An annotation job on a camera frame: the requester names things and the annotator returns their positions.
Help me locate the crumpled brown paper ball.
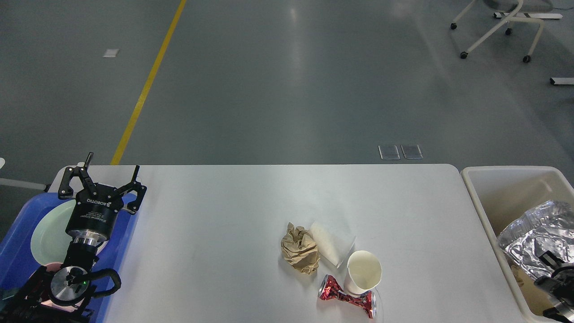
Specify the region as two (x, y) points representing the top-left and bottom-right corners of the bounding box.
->
(279, 223), (320, 275)

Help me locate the white crushed paper cup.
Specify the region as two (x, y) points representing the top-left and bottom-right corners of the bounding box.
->
(309, 221), (357, 268)

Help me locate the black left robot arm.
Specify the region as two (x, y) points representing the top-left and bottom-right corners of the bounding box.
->
(1, 153), (148, 323)

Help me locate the mint green plate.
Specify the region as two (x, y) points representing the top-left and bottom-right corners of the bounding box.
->
(30, 200), (108, 266)

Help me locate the white table leg bar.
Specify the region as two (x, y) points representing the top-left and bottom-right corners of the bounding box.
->
(549, 76), (574, 86)

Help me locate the blue plastic tray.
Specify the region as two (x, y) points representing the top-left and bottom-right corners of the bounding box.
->
(0, 193), (139, 323)

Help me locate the white chair base leg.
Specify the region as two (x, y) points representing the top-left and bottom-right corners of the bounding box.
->
(0, 178), (50, 192)

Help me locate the crushed red can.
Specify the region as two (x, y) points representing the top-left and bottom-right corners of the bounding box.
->
(317, 274), (377, 320)

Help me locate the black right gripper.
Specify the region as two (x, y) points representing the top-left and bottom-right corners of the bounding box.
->
(535, 251), (574, 323)

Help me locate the silver foil container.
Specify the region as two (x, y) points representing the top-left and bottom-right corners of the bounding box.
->
(496, 200), (574, 280)

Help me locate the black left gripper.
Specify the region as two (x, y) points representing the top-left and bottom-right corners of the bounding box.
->
(58, 152), (148, 246)

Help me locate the white rolling chair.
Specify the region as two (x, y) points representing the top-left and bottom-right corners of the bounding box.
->
(459, 0), (554, 63)

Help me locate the beige plastic bin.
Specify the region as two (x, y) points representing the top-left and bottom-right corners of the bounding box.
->
(461, 166), (574, 323)

